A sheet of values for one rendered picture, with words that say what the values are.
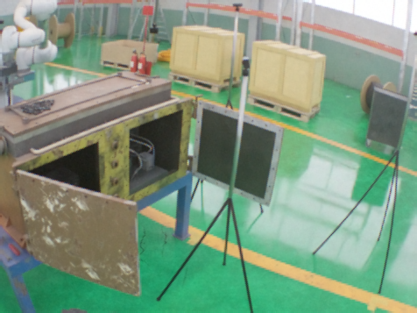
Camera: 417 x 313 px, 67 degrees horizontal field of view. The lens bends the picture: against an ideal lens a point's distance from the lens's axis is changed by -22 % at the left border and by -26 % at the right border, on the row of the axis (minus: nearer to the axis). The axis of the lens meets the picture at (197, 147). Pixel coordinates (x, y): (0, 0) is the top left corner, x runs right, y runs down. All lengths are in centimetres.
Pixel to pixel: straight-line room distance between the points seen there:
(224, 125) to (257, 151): 28
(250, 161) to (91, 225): 132
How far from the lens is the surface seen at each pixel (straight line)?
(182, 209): 322
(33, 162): 192
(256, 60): 681
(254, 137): 258
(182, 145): 283
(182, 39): 774
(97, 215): 164
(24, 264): 221
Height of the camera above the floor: 205
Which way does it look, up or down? 24 degrees down
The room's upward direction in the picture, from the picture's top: 5 degrees clockwise
